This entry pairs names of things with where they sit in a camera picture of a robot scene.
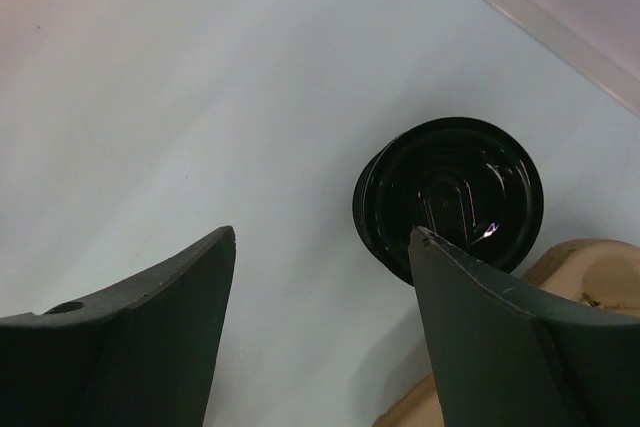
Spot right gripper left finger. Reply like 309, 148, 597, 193
1, 226, 235, 426

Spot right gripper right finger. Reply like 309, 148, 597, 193
409, 227, 639, 426

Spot stack of black lids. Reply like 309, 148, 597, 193
352, 117, 544, 283

